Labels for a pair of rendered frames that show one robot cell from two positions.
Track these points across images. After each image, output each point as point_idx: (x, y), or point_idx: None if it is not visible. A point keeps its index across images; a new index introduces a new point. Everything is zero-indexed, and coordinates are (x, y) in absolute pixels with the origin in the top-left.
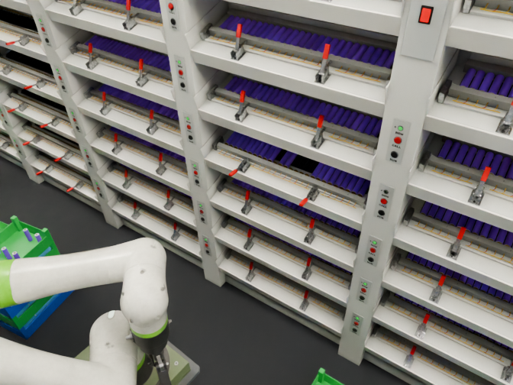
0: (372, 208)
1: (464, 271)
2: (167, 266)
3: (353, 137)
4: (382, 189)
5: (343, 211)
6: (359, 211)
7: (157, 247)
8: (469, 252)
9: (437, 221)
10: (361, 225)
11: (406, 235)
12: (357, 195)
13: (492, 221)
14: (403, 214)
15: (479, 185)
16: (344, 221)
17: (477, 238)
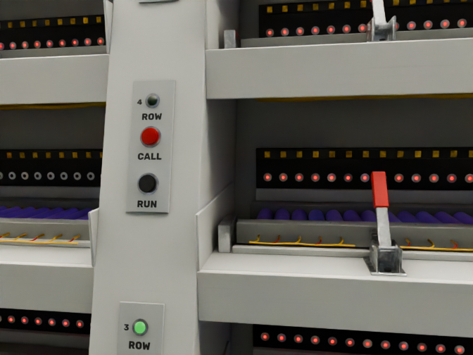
0: (121, 182)
1: (447, 311)
2: None
3: (66, 53)
4: (140, 99)
5: (37, 257)
6: (89, 252)
7: None
8: (421, 260)
9: (301, 222)
10: (91, 276)
11: (235, 264)
12: (84, 220)
13: (448, 73)
14: (212, 207)
15: (373, 6)
16: (37, 288)
17: (415, 225)
